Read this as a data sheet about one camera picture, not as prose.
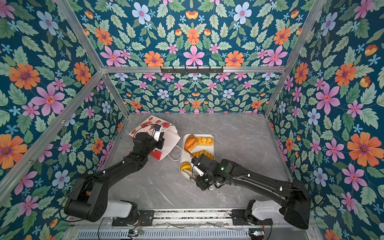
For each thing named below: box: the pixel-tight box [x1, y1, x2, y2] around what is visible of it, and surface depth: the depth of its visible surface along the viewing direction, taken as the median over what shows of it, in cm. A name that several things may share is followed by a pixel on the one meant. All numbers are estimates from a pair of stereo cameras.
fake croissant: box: [184, 134, 198, 153], surface depth 98 cm
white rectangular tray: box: [180, 134, 215, 181], surface depth 100 cm
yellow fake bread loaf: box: [197, 137, 214, 146], surface depth 100 cm
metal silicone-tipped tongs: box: [181, 169, 197, 182], surface depth 79 cm
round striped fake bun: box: [180, 162, 193, 173], surface depth 90 cm
